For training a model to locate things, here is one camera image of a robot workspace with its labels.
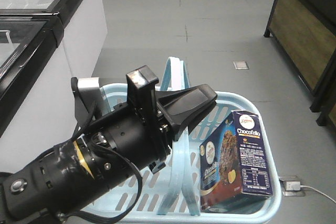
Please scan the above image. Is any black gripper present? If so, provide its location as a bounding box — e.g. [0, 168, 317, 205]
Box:
[71, 66, 217, 174]

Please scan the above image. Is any blue Chocofello cookie box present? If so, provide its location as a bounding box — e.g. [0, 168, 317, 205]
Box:
[199, 110, 273, 213]

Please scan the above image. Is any light blue plastic basket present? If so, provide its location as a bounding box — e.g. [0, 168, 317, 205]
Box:
[80, 56, 282, 224]

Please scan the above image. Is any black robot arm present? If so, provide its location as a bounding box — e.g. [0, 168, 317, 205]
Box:
[1, 66, 217, 223]

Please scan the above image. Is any silver floor socket plate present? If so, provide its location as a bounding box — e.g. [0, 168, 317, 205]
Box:
[233, 61, 249, 70]

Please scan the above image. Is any floor socket with plug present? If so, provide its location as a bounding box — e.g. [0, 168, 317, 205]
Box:
[279, 175, 306, 197]

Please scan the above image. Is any white chest freezer near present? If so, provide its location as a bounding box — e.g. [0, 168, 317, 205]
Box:
[1, 17, 76, 172]

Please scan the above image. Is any white chest freezer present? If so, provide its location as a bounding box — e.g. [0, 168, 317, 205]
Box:
[1, 0, 107, 78]
[1, 17, 76, 172]

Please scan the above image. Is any dark wooden display stand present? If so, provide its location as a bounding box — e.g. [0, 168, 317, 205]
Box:
[264, 0, 335, 127]

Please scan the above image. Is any white chest freezer far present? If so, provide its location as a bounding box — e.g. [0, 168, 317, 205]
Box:
[1, 0, 107, 78]

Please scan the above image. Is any white power cable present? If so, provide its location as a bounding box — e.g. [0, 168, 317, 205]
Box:
[299, 185, 336, 205]

